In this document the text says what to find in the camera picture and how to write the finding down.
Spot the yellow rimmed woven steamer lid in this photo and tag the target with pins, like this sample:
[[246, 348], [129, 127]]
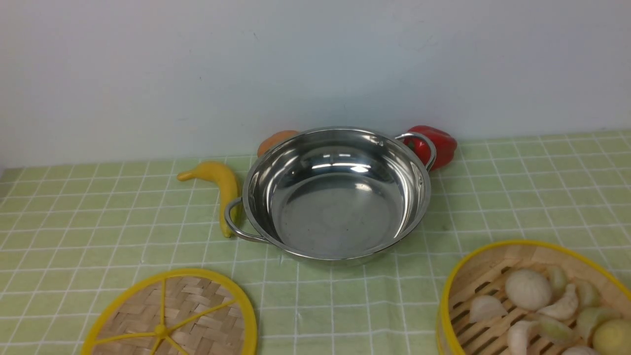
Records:
[[188, 311]]

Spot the bamboo steamer with yellow rim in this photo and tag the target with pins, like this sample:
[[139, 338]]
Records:
[[484, 272]]

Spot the stainless steel pot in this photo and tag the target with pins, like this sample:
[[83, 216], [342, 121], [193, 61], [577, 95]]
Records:
[[335, 193]]

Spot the orange carrot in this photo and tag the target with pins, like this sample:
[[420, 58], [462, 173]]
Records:
[[274, 139]]

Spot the yellow banana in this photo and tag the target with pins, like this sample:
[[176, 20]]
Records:
[[226, 180]]

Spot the red bell pepper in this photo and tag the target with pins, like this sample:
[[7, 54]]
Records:
[[445, 146]]

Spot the white dumpling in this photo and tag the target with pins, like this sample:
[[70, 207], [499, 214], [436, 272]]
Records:
[[484, 308], [565, 307]]

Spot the round white bun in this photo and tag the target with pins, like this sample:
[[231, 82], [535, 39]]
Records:
[[528, 289], [580, 350]]

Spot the green checkered tablecloth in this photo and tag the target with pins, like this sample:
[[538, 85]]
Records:
[[74, 237]]

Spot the green dumpling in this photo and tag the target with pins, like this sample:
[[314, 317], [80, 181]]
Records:
[[555, 331]]

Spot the yellowish round bun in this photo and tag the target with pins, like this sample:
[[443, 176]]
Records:
[[613, 337]]

